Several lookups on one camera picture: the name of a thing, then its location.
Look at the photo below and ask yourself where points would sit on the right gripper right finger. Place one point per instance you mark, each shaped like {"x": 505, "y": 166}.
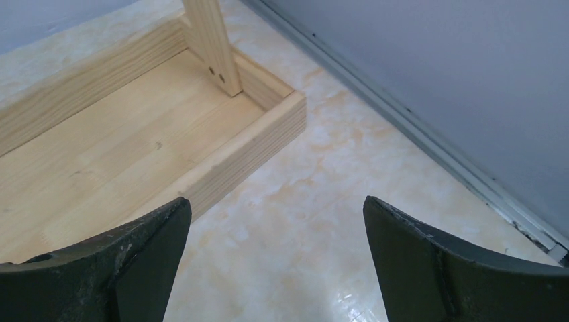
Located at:
{"x": 426, "y": 274}

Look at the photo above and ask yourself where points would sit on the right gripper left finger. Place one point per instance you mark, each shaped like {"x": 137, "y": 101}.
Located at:
{"x": 124, "y": 274}

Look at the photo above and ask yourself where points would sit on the wooden hanger rack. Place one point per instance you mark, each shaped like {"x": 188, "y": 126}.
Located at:
{"x": 174, "y": 110}

